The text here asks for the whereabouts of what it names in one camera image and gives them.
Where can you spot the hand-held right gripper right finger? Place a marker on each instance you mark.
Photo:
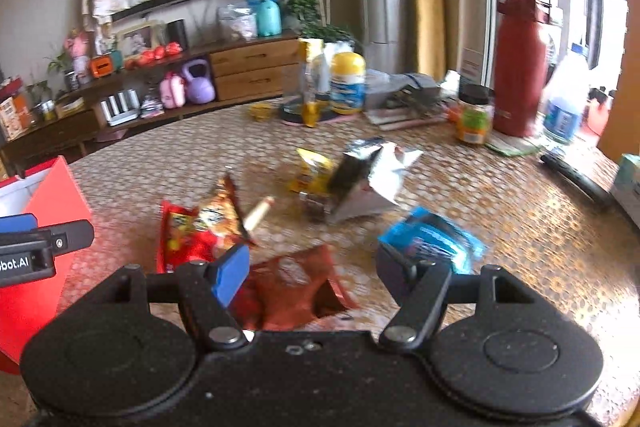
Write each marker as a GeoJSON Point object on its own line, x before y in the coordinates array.
{"type": "Point", "coordinates": [396, 269]}

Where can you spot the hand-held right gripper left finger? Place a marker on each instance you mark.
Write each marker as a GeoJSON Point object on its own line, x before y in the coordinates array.
{"type": "Point", "coordinates": [229, 276]}

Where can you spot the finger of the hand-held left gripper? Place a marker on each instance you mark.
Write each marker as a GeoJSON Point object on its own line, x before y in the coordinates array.
{"type": "Point", "coordinates": [67, 234]}
{"type": "Point", "coordinates": [17, 224]}

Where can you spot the red cardboard box white inside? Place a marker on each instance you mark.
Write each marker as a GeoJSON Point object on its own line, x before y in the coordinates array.
{"type": "Point", "coordinates": [45, 217]}

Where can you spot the blue snack packet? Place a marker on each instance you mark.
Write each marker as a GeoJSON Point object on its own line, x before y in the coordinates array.
{"type": "Point", "coordinates": [435, 239]}

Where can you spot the orange chips packet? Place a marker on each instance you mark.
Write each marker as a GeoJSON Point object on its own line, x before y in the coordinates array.
{"type": "Point", "coordinates": [222, 212]}

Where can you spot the dark red snack packet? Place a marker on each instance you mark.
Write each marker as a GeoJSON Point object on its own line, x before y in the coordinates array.
{"type": "Point", "coordinates": [295, 287]}

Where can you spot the beige sausage stick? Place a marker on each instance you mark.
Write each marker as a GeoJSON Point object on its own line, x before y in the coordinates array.
{"type": "Point", "coordinates": [257, 213]}

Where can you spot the silver foil snack packet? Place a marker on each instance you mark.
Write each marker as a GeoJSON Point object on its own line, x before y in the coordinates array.
{"type": "Point", "coordinates": [370, 187]}

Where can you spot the small dark snack packet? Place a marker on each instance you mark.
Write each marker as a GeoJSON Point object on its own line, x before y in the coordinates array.
{"type": "Point", "coordinates": [314, 206]}

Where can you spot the pink floor mat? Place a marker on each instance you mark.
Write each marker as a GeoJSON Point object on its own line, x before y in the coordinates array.
{"type": "Point", "coordinates": [110, 136]}

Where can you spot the orange printed box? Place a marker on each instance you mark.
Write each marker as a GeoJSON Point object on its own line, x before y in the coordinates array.
{"type": "Point", "coordinates": [12, 116]}

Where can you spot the small cardboard box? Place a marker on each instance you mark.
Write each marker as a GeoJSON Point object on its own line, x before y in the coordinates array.
{"type": "Point", "coordinates": [70, 107]}

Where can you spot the yellow snack packet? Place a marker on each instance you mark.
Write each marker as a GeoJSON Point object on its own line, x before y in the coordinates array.
{"type": "Point", "coordinates": [312, 167]}

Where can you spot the white router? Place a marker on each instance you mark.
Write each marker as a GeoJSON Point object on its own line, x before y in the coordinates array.
{"type": "Point", "coordinates": [120, 107]}

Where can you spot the stack of papers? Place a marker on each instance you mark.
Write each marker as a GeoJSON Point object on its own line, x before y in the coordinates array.
{"type": "Point", "coordinates": [405, 118]}

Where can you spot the stack of magazines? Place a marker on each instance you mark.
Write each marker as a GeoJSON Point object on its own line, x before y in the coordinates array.
{"type": "Point", "coordinates": [152, 104]}

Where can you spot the green plant in glass vase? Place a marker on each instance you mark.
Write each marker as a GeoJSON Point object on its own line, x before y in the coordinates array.
{"type": "Point", "coordinates": [62, 69]}

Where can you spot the pink round tray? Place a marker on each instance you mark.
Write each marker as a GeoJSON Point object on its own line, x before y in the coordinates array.
{"type": "Point", "coordinates": [340, 118]}

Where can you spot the small yellow packet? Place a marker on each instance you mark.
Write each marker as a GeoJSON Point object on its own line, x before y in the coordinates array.
{"type": "Point", "coordinates": [261, 112]}

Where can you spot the green coaster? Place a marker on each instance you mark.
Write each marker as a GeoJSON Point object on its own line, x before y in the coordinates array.
{"type": "Point", "coordinates": [510, 146]}

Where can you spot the orange jar black lid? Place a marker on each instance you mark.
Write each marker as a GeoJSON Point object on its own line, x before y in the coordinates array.
{"type": "Point", "coordinates": [474, 119]}

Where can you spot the orange retro radio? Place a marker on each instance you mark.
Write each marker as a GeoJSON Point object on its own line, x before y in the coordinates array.
{"type": "Point", "coordinates": [101, 67]}

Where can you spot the pink bag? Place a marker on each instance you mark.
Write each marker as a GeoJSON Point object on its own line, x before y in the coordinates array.
{"type": "Point", "coordinates": [173, 92]}

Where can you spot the grey crumpled plastic bag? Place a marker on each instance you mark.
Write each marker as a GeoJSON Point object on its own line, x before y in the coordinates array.
{"type": "Point", "coordinates": [415, 89]}

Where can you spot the red round ornament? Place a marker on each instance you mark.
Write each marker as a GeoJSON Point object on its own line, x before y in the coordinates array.
{"type": "Point", "coordinates": [174, 49]}
{"type": "Point", "coordinates": [160, 53]}
{"type": "Point", "coordinates": [131, 63]}
{"type": "Point", "coordinates": [147, 56]}

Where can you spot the pink doll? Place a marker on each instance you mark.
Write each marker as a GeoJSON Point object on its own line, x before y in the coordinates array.
{"type": "Point", "coordinates": [77, 49]}

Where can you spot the white bottle yellow lid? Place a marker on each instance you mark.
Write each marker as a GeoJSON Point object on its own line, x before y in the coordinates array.
{"type": "Point", "coordinates": [348, 84]}

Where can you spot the purple kettlebell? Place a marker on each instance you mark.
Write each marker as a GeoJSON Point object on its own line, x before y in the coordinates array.
{"type": "Point", "coordinates": [199, 84]}

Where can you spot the clear bottle yellow liquid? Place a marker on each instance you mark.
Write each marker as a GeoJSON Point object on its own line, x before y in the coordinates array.
{"type": "Point", "coordinates": [312, 92]}

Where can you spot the black remote control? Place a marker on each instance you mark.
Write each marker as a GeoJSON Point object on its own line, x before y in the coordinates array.
{"type": "Point", "coordinates": [575, 179]}

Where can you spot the wooden tv cabinet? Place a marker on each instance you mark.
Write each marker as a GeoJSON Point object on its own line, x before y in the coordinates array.
{"type": "Point", "coordinates": [250, 67]}

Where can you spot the red thermos flask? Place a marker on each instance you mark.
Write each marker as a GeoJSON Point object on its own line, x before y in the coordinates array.
{"type": "Point", "coordinates": [520, 67]}

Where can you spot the clear plastic bottle blue label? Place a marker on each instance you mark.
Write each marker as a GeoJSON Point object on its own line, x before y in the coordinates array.
{"type": "Point", "coordinates": [565, 102]}

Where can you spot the pale teal box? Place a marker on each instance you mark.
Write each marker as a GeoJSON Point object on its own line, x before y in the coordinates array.
{"type": "Point", "coordinates": [629, 187]}

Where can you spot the clear plastic bag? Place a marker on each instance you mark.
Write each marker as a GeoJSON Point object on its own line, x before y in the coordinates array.
{"type": "Point", "coordinates": [237, 24]}

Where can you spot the teal water bottle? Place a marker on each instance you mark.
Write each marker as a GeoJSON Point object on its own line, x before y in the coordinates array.
{"type": "Point", "coordinates": [269, 14]}

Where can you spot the light wooden photo frame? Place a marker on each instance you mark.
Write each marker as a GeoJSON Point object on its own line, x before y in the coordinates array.
{"type": "Point", "coordinates": [135, 39]}

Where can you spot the small black photo frame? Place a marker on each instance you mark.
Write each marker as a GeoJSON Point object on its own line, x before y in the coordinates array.
{"type": "Point", "coordinates": [177, 34]}

